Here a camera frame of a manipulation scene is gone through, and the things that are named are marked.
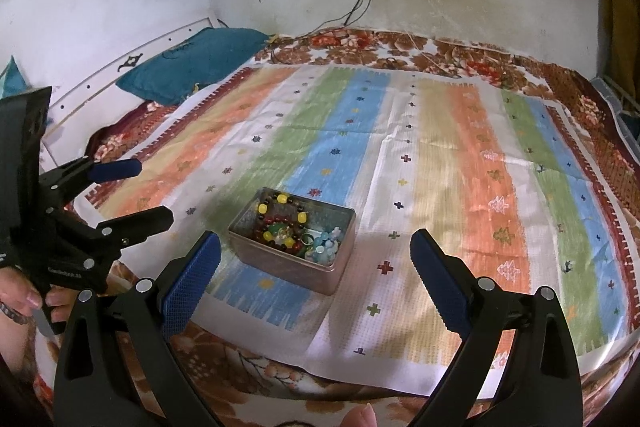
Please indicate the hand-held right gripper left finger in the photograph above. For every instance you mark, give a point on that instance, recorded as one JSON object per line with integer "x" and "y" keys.
{"x": 192, "y": 282}

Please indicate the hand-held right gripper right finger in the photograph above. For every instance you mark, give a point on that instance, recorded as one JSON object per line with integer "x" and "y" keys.
{"x": 440, "y": 287}

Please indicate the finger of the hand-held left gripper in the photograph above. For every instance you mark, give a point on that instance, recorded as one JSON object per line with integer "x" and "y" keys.
{"x": 120, "y": 169}
{"x": 137, "y": 223}

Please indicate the metal tin box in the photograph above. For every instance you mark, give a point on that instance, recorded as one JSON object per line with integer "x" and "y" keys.
{"x": 285, "y": 264}

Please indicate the person's left hand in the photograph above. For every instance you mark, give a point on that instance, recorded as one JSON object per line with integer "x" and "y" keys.
{"x": 17, "y": 289}

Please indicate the person's right hand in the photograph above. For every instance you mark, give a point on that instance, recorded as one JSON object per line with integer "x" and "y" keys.
{"x": 361, "y": 418}

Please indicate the white bed headboard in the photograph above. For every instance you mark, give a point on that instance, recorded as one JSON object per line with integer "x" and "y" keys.
{"x": 90, "y": 77}

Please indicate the striped colourful cloth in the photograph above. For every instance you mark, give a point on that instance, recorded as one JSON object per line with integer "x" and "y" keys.
{"x": 425, "y": 187}

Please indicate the teal cloth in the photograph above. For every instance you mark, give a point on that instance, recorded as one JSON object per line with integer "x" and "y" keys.
{"x": 10, "y": 79}

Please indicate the dark bead wristband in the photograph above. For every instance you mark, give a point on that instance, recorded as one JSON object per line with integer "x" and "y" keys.
{"x": 11, "y": 313}

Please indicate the teal pillow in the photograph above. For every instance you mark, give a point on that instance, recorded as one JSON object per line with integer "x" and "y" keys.
{"x": 195, "y": 62}

